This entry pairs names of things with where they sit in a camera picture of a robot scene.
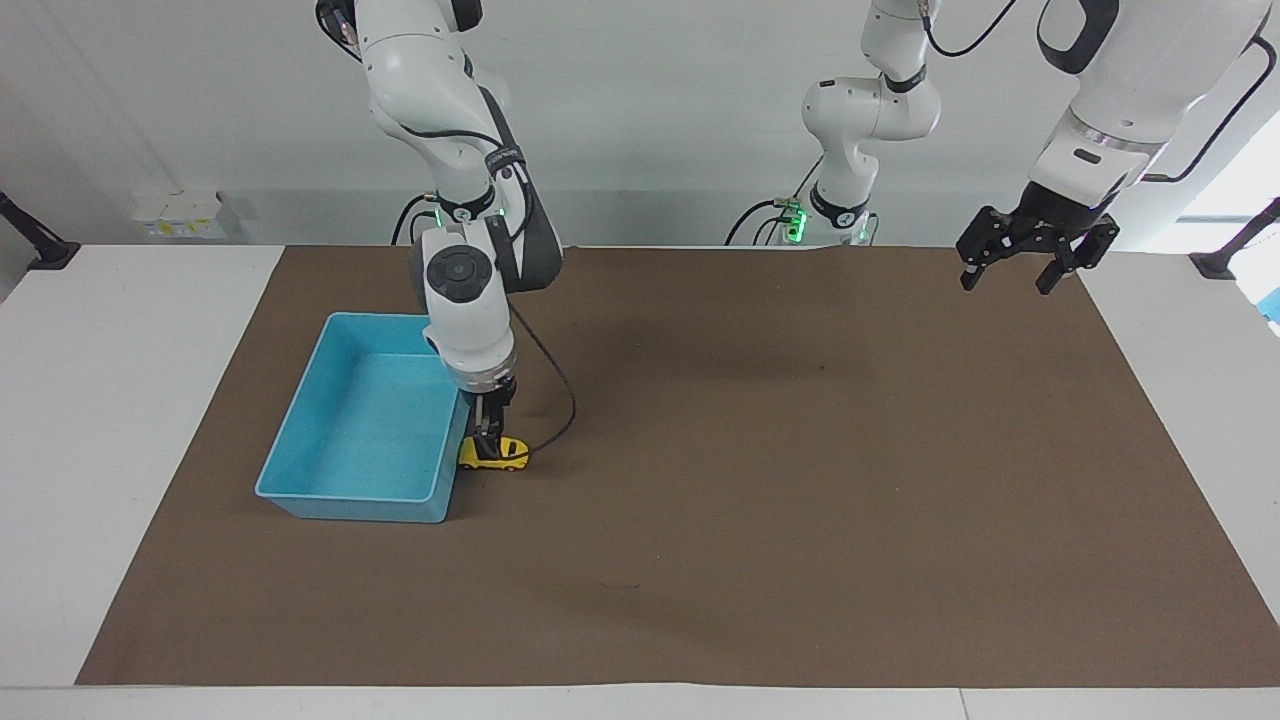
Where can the yellow toy beetle car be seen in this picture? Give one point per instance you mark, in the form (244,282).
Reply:
(495,455)

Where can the white wall socket box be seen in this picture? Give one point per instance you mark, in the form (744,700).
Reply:
(180,215)

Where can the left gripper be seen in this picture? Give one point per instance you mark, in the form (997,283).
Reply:
(1050,222)

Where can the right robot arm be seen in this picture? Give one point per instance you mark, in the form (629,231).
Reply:
(455,270)

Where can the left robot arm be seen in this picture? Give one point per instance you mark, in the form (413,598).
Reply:
(1130,90)

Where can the black stand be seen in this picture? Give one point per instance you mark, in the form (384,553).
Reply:
(35,245)
(1235,250)

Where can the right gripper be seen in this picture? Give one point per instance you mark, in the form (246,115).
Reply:
(505,392)

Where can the blue object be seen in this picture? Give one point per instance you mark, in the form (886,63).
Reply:
(1272,305)

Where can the light blue plastic bin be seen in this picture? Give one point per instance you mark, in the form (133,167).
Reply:
(370,420)

